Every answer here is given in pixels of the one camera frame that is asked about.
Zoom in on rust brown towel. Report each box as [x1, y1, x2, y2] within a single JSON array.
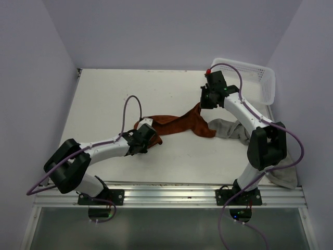
[[148, 103, 216, 148]]

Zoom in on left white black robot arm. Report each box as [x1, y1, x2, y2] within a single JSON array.
[[44, 123, 157, 205]]

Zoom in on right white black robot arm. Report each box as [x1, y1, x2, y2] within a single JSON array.
[[200, 69, 287, 205]]

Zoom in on grey towel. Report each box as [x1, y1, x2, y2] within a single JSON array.
[[208, 119, 250, 146]]

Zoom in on white perforated plastic basket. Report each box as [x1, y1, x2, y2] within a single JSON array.
[[211, 58, 276, 105]]

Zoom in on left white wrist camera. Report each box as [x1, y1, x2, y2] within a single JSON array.
[[138, 117, 153, 128]]

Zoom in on aluminium mounting rail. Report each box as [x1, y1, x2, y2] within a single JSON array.
[[33, 183, 307, 208]]

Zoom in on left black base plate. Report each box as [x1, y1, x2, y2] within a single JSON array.
[[78, 189, 125, 206]]

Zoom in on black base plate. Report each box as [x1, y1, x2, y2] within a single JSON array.
[[215, 188, 263, 206], [78, 189, 125, 206]]

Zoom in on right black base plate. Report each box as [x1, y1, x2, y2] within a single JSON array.
[[215, 188, 263, 206]]

